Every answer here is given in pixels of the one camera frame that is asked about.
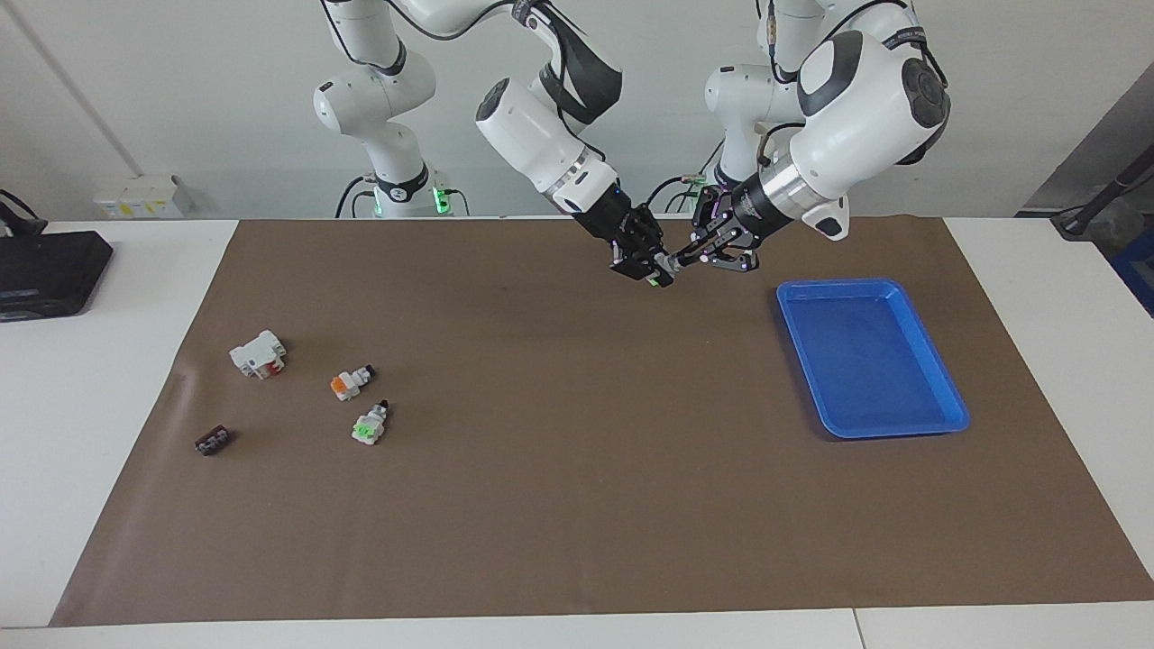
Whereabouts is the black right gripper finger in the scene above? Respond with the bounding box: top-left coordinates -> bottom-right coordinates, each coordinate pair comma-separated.
638,206 -> 670,258
610,255 -> 675,289

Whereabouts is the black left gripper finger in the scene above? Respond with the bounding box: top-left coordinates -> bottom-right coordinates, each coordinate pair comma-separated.
672,243 -> 760,271
691,185 -> 733,244

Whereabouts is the blue plastic tray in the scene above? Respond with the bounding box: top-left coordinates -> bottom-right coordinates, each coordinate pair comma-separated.
776,278 -> 972,441

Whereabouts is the brown table mat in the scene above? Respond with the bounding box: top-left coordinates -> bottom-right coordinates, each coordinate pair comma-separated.
50,216 -> 1154,627

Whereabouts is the black tripod stand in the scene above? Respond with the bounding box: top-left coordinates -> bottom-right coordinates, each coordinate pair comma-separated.
1050,144 -> 1154,240

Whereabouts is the white circuit breaker red lever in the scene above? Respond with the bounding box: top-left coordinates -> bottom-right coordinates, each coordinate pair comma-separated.
229,330 -> 289,380

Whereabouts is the blue crate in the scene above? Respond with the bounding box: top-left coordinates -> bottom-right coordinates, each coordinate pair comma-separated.
1111,230 -> 1154,318

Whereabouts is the black electronics box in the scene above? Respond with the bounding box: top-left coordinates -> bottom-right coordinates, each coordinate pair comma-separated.
0,231 -> 115,323

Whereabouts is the black left base cable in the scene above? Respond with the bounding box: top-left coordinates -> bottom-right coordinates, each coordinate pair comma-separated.
642,135 -> 727,215

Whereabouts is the black base cable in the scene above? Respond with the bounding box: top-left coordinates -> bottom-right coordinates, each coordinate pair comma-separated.
335,176 -> 375,219
642,135 -> 727,215

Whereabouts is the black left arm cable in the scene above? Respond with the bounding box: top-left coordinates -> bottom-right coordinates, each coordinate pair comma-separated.
756,0 -> 949,177

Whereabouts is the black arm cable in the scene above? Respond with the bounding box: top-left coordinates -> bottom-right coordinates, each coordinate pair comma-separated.
383,0 -> 625,190
756,0 -> 949,177

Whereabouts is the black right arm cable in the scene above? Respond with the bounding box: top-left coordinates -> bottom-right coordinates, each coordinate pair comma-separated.
383,0 -> 625,190

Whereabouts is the black right base cable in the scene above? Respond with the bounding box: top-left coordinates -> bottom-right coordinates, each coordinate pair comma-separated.
335,176 -> 375,219

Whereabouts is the white selector switch green block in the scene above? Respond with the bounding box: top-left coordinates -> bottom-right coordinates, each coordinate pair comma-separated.
351,399 -> 390,446

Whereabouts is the white selector switch orange block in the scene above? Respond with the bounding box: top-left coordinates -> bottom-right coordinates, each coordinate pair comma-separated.
329,364 -> 377,402

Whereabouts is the white wall socket box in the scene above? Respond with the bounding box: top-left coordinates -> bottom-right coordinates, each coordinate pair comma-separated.
95,175 -> 195,220

